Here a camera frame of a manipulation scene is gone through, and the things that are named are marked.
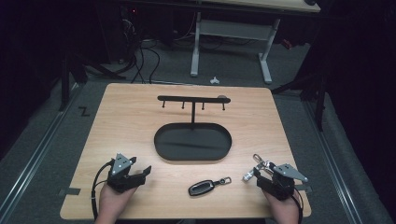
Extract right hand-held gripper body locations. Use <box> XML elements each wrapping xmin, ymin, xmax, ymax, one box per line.
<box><xmin>270</xmin><ymin>163</ymin><xmax>309</xmax><ymax>201</ymax></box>

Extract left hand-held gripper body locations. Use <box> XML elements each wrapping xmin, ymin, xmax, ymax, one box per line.
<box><xmin>106</xmin><ymin>152</ymin><xmax>147</xmax><ymax>193</ymax></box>

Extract black key holder with tray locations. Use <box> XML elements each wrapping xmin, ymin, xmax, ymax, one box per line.
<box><xmin>153</xmin><ymin>94</ymin><xmax>233</xmax><ymax>162</ymax></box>

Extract person's left hand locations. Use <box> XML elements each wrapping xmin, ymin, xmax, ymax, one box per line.
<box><xmin>94</xmin><ymin>183</ymin><xmax>138</xmax><ymax>224</ymax></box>

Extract person's right hand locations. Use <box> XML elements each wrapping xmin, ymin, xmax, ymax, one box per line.
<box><xmin>262</xmin><ymin>189</ymin><xmax>301</xmax><ymax>224</ymax></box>

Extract black car key fob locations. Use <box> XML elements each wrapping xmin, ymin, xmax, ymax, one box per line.
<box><xmin>188</xmin><ymin>176</ymin><xmax>233</xmax><ymax>198</ymax></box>

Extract black metal stand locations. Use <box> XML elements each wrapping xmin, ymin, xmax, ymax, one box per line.
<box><xmin>270</xmin><ymin>69</ymin><xmax>329</xmax><ymax>133</ymax></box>

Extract white desk with metal legs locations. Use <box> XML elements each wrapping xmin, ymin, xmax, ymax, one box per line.
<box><xmin>190</xmin><ymin>0</ymin><xmax>321</xmax><ymax>85</ymax></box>

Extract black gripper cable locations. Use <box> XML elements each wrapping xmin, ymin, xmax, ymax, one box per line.
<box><xmin>91</xmin><ymin>160</ymin><xmax>115</xmax><ymax>222</ymax></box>
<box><xmin>291</xmin><ymin>186</ymin><xmax>304</xmax><ymax>224</ymax></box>

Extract metal floor rail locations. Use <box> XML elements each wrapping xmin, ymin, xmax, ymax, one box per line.
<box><xmin>302</xmin><ymin>98</ymin><xmax>364</xmax><ymax>224</ymax></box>
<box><xmin>0</xmin><ymin>83</ymin><xmax>82</xmax><ymax>217</ymax></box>

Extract black floor cables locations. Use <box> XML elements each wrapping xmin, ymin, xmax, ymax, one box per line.
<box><xmin>120</xmin><ymin>18</ymin><xmax>162</xmax><ymax>85</ymax></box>

